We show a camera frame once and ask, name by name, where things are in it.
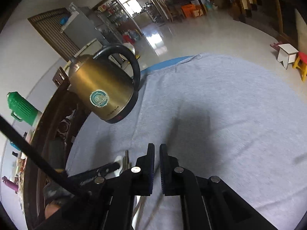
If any metal chopsticks bundle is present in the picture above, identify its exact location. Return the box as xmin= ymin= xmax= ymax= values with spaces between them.
xmin=120 ymin=150 xmax=132 ymax=174

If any white ceramic spoon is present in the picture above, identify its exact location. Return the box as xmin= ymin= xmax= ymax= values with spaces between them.
xmin=106 ymin=155 xmax=123 ymax=179

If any person's left hand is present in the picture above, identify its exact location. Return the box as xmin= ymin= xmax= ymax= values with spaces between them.
xmin=44 ymin=200 xmax=62 ymax=219

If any dark wooden sideboard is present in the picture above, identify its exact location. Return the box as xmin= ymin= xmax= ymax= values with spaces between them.
xmin=23 ymin=67 xmax=90 ymax=229

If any grey table cloth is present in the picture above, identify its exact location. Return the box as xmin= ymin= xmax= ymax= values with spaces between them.
xmin=66 ymin=53 xmax=306 ymax=229

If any green thermos jug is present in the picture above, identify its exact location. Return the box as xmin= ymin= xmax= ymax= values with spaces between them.
xmin=7 ymin=91 xmax=42 ymax=128

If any gold electric kettle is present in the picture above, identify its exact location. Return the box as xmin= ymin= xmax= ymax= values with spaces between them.
xmin=68 ymin=44 xmax=140 ymax=124

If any grey refrigerator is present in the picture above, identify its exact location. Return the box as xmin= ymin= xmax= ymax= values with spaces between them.
xmin=60 ymin=3 xmax=109 ymax=49

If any red yellow plastic stool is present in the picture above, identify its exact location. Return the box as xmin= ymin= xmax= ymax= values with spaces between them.
xmin=292 ymin=51 xmax=307 ymax=82

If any small white stool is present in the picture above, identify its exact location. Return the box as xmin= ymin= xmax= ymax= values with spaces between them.
xmin=277 ymin=44 xmax=299 ymax=70

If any orange box under table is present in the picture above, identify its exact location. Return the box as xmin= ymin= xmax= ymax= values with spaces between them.
xmin=181 ymin=4 xmax=196 ymax=18

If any dark wooden side table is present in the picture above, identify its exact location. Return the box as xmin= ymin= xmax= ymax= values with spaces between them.
xmin=165 ymin=0 xmax=207 ymax=21

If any black cable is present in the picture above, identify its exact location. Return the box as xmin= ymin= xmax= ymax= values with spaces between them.
xmin=0 ymin=114 xmax=82 ymax=197

